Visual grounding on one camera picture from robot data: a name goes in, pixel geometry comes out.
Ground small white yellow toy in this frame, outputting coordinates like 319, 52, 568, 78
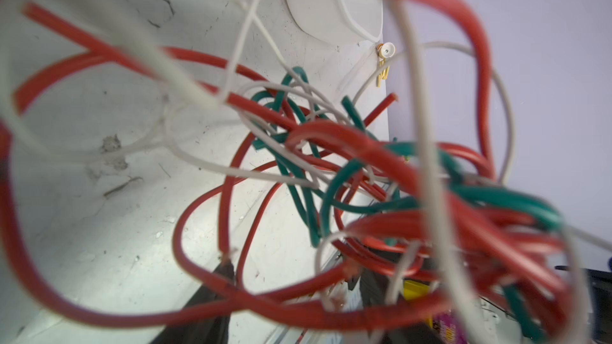
376, 42, 396, 88

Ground white plastic bin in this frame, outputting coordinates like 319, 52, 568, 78
286, 0, 383, 46

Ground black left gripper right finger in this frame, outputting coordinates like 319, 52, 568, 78
358, 247, 446, 344

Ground cable bundle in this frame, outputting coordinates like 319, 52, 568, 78
0, 0, 612, 344

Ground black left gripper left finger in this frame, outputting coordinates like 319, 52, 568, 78
150, 257, 237, 344

